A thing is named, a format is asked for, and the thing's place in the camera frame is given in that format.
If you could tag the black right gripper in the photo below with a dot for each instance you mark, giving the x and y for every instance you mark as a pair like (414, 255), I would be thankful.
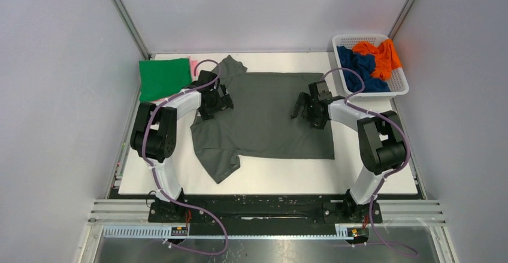
(307, 108)

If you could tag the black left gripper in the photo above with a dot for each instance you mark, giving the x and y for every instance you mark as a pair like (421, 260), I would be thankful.
(219, 102)

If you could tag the grey t-shirt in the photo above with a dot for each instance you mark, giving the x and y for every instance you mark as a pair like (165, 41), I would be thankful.
(259, 124)

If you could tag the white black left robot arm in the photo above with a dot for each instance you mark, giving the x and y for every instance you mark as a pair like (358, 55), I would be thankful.
(154, 135)

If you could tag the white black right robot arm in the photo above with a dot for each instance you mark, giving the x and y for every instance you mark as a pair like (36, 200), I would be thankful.
(382, 143)

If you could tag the folded pink t-shirt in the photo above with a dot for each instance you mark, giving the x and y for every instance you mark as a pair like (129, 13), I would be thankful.
(193, 64)

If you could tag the folded green t-shirt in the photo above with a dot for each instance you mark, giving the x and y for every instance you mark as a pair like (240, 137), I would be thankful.
(147, 71)

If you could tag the blue t-shirt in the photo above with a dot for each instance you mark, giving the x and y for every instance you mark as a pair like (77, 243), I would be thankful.
(363, 65)

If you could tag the orange t-shirt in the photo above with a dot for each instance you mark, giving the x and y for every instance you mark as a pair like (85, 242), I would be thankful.
(385, 56)

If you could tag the aluminium frame rail left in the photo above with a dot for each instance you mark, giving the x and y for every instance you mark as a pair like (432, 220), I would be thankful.
(131, 28)

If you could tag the aluminium frame rail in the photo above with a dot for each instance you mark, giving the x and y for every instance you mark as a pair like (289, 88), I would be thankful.
(131, 28)
(404, 12)

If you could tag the aluminium frame rail right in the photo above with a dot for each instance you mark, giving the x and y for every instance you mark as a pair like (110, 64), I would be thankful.
(404, 12)

